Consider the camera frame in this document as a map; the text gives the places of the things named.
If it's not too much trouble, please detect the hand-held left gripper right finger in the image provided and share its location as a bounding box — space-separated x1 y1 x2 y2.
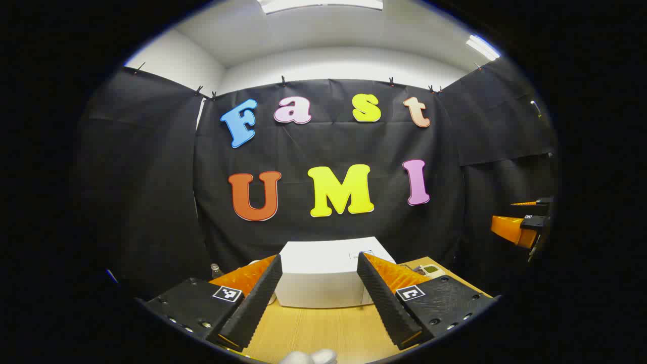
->
357 252 501 350

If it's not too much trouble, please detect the black backdrop cloth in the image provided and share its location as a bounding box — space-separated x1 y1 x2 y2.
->
76 66 559 304

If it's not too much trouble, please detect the divided dish of grains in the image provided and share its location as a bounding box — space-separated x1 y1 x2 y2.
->
413 264 446 279

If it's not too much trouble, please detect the white microwave oven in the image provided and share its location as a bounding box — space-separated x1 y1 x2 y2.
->
275 237 397 309

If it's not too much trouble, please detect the ceiling light panel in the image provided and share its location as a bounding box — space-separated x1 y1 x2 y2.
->
258 0 383 14
466 34 501 61

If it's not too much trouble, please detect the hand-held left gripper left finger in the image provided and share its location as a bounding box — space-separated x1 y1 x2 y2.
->
136 254 283 353

